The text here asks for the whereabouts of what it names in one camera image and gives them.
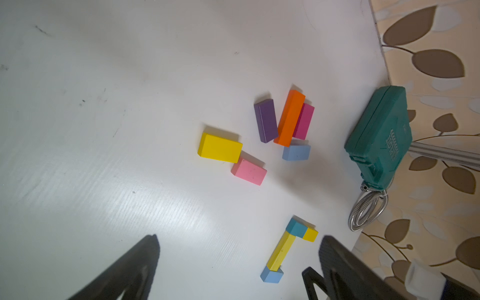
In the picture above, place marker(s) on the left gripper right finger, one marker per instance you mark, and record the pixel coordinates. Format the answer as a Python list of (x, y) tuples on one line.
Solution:
[(345, 277)]

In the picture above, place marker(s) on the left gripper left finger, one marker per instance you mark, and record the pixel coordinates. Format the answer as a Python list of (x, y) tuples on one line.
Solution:
[(129, 278)]

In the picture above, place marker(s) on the small yellow block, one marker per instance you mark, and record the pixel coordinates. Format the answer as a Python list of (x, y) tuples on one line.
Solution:
[(310, 235)]

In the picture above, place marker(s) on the long yellow block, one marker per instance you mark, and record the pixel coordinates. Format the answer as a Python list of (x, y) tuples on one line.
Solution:
[(282, 249)]

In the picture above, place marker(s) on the teal block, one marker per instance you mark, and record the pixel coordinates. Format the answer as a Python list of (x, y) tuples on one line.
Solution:
[(296, 228)]

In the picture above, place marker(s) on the light blue block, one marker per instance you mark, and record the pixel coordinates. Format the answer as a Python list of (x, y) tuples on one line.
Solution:
[(296, 152), (269, 276)]

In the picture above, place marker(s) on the pink block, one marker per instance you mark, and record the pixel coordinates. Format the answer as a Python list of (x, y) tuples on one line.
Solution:
[(249, 171)]

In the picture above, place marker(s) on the large yellow block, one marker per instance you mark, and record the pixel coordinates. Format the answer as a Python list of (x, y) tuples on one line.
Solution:
[(220, 149)]

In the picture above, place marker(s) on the purple block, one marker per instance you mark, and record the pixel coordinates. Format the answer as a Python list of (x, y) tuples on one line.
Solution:
[(266, 120)]

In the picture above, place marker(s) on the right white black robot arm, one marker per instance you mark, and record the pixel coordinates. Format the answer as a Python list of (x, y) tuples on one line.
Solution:
[(426, 283)]

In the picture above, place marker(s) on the light blue tilted block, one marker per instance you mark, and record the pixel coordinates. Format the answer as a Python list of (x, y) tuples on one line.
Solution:
[(296, 152)]

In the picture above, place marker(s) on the green plastic tool case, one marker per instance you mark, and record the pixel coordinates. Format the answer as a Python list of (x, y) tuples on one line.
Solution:
[(381, 137)]

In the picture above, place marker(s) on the magenta block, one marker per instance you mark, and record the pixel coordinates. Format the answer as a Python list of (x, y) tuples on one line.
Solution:
[(304, 121)]

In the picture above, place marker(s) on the orange block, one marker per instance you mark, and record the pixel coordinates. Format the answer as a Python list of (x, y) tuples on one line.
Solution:
[(289, 118)]

